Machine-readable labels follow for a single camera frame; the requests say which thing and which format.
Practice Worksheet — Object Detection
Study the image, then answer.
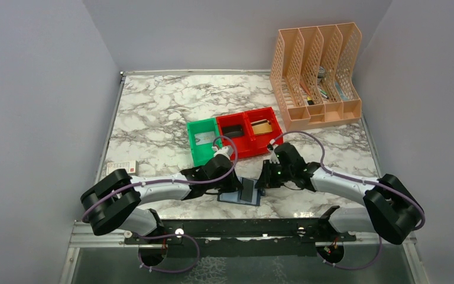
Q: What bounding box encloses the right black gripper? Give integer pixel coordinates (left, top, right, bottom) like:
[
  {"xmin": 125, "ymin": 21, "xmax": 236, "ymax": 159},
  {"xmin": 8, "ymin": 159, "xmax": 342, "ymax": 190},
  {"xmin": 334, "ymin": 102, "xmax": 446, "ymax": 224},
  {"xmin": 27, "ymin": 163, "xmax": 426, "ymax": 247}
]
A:
[{"xmin": 255, "ymin": 159, "xmax": 293, "ymax": 188}]

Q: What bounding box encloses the navy blue card holder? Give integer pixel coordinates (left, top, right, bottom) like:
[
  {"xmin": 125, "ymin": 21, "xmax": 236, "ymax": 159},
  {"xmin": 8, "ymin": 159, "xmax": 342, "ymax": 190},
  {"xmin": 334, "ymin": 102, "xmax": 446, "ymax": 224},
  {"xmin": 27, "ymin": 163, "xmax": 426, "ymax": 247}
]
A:
[{"xmin": 217, "ymin": 177, "xmax": 265, "ymax": 206}]

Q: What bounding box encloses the silver grey card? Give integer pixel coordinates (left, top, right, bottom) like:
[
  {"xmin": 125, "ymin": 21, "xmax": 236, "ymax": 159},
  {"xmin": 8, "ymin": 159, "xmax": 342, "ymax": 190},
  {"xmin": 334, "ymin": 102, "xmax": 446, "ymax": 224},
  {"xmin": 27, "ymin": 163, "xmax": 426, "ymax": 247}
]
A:
[{"xmin": 239, "ymin": 178, "xmax": 254, "ymax": 203}]

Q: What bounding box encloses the green plastic bin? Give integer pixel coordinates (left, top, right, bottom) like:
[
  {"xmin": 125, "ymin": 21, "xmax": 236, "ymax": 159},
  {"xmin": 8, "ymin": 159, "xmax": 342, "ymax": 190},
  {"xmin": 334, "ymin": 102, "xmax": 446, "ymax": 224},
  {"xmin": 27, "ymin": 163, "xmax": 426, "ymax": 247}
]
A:
[{"xmin": 186, "ymin": 118, "xmax": 219, "ymax": 166}]

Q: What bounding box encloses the red double bin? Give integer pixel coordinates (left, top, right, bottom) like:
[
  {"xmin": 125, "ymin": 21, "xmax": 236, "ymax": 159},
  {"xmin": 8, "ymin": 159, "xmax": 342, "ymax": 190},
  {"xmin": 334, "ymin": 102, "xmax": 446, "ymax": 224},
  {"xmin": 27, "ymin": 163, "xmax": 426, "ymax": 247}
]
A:
[{"xmin": 216, "ymin": 107, "xmax": 283, "ymax": 159}]

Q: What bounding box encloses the peach desk file organizer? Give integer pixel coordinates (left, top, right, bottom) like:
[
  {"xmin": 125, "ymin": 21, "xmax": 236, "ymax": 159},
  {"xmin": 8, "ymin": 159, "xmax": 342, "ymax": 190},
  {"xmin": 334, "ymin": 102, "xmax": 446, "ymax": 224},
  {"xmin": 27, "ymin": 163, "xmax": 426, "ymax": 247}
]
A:
[{"xmin": 270, "ymin": 22, "xmax": 362, "ymax": 131}]

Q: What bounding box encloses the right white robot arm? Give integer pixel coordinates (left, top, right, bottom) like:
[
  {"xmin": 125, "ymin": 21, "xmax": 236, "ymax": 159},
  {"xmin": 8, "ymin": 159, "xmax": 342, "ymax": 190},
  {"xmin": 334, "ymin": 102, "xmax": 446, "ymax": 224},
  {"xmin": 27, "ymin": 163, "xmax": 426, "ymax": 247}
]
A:
[{"xmin": 255, "ymin": 143, "xmax": 423, "ymax": 244}]

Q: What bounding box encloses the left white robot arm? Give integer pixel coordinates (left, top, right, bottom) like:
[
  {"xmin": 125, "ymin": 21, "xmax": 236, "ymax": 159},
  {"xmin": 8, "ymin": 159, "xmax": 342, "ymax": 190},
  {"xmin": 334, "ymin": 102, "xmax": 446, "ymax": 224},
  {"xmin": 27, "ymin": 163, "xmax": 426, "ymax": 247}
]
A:
[{"xmin": 80, "ymin": 154, "xmax": 242, "ymax": 243}]

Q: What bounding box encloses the gold striped card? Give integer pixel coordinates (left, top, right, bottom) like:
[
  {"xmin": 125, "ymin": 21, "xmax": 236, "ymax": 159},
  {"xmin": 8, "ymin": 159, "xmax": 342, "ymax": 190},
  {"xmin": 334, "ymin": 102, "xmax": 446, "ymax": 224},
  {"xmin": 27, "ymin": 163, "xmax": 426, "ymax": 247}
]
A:
[{"xmin": 251, "ymin": 120, "xmax": 273, "ymax": 135}]

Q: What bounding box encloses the silver VIP card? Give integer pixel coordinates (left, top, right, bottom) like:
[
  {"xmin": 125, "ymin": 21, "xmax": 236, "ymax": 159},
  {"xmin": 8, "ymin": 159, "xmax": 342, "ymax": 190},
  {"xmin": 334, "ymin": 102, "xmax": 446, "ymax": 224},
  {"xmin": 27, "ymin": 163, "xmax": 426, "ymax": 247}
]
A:
[{"xmin": 194, "ymin": 131, "xmax": 216, "ymax": 146}]

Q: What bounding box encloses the black card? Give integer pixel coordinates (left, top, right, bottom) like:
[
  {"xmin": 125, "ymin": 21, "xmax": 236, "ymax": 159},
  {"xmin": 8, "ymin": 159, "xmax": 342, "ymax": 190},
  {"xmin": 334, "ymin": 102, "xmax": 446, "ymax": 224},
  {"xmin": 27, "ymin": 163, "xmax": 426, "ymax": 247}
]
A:
[{"xmin": 221, "ymin": 125, "xmax": 244, "ymax": 139}]

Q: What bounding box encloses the green marker pen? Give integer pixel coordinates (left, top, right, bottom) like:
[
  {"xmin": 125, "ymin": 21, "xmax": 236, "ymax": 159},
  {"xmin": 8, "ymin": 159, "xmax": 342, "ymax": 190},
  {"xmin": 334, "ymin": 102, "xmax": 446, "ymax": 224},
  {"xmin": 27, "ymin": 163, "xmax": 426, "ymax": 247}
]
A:
[{"xmin": 320, "ymin": 90, "xmax": 329, "ymax": 99}]

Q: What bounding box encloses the red pencil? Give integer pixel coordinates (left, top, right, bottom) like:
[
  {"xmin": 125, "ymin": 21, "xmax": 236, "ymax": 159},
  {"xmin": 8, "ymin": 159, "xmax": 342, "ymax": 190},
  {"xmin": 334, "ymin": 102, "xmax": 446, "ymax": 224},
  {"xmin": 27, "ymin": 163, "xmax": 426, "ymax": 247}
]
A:
[{"xmin": 300, "ymin": 80, "xmax": 312, "ymax": 100}]

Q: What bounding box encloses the white red small box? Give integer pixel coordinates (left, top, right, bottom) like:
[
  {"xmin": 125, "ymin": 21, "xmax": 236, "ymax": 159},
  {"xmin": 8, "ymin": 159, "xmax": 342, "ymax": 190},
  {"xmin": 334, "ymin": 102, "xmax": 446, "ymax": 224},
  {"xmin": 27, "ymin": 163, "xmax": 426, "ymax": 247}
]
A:
[{"xmin": 106, "ymin": 160, "xmax": 138, "ymax": 175}]

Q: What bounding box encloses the round grey tin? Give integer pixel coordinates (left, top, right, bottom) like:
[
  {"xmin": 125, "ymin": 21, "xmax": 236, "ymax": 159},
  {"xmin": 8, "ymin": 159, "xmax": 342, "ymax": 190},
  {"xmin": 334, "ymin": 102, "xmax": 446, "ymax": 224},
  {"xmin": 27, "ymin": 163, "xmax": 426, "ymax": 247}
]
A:
[{"xmin": 317, "ymin": 66, "xmax": 327, "ymax": 83}]

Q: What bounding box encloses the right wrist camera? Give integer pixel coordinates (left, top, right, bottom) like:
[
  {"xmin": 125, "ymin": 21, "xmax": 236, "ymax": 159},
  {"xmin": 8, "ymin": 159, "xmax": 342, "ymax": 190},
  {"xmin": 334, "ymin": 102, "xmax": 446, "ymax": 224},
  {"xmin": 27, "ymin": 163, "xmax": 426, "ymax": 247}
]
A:
[{"xmin": 267, "ymin": 143, "xmax": 280, "ymax": 164}]

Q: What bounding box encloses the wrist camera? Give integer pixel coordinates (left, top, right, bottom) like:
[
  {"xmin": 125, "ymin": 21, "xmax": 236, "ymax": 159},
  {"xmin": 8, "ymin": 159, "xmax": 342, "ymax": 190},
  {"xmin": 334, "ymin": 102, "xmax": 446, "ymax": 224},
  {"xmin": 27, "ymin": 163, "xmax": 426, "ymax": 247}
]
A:
[
  {"xmin": 212, "ymin": 146, "xmax": 234, "ymax": 159},
  {"xmin": 267, "ymin": 143, "xmax": 280, "ymax": 164}
]

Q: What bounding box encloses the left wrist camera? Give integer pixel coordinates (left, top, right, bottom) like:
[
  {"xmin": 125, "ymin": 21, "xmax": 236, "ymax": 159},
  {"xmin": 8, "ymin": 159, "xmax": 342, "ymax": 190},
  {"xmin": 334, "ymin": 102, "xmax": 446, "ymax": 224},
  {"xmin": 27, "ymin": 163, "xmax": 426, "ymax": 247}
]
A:
[{"xmin": 212, "ymin": 146, "xmax": 234, "ymax": 159}]

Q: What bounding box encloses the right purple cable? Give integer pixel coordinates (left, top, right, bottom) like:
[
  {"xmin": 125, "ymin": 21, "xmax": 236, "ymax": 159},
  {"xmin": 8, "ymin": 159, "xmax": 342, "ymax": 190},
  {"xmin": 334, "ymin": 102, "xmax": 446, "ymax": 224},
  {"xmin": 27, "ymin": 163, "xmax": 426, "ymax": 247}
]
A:
[{"xmin": 268, "ymin": 131, "xmax": 426, "ymax": 271}]

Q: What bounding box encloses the purple cable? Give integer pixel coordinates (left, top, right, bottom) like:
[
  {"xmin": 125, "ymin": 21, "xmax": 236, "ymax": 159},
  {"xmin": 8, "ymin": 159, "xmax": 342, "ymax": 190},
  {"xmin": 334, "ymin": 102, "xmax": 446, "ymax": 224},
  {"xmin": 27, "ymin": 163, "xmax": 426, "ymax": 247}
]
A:
[
  {"xmin": 81, "ymin": 135, "xmax": 239, "ymax": 224},
  {"xmin": 268, "ymin": 131, "xmax": 426, "ymax": 271}
]

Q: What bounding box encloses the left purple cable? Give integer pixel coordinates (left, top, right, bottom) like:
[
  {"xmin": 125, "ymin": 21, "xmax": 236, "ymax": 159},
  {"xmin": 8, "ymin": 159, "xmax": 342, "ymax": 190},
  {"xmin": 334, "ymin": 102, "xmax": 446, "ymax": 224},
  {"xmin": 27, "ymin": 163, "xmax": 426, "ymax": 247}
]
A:
[{"xmin": 81, "ymin": 135, "xmax": 239, "ymax": 224}]

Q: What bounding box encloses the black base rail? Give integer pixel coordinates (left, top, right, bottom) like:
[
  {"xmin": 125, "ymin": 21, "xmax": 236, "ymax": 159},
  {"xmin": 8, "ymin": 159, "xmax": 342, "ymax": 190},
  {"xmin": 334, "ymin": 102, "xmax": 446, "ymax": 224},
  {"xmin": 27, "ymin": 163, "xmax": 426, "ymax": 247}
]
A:
[{"xmin": 124, "ymin": 208, "xmax": 356, "ymax": 264}]

